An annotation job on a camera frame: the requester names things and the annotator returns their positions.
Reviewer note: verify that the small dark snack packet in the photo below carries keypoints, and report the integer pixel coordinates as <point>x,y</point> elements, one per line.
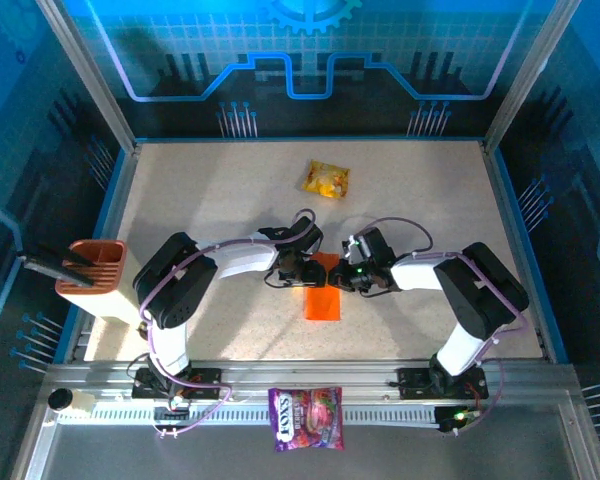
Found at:
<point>144,331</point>

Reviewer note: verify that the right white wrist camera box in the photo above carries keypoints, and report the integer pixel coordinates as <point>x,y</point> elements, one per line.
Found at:
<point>355,249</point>

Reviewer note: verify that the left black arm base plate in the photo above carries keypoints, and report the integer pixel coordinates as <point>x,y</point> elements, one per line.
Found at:
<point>207,385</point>

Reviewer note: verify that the orange-topped cream utensil holder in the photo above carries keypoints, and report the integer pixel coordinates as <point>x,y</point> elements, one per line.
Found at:
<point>100,305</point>

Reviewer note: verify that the orange square paper sheet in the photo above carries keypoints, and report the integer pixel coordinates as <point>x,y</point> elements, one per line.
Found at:
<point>322,305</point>

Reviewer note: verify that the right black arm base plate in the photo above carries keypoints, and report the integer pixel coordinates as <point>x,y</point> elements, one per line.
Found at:
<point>410,385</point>

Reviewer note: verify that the aluminium table side rail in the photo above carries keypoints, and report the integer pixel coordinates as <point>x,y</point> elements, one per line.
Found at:
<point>121,190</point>
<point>504,200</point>

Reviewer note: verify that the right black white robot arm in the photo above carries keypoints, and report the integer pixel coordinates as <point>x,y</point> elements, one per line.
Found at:
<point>480,290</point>

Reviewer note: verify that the yellow snack packet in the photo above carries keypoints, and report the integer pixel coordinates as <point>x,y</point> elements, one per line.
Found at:
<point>325,180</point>

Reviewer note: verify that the small white block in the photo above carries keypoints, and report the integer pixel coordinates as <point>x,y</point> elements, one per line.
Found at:
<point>84,403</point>

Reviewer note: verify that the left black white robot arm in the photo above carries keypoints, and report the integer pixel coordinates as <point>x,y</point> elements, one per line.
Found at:
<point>175,280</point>

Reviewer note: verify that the black right controller board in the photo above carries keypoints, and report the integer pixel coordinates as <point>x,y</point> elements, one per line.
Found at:
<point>450,419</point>

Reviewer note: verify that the black thin stick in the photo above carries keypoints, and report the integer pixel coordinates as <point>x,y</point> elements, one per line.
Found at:
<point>75,257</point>

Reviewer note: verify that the black flat utensil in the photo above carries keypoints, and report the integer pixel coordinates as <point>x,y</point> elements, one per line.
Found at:
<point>50,267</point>

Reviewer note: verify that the black round knob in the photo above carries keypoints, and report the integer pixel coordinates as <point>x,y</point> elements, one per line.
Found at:
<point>61,400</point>

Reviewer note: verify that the aluminium frame post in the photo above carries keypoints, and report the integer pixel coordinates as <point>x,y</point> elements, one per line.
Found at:
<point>529,75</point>
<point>90,75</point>

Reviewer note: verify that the aluminium front rail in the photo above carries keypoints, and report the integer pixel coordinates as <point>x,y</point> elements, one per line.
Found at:
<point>305,372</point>

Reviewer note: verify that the purple Fox's candy bag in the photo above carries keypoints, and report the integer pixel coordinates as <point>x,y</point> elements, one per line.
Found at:
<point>305,417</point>

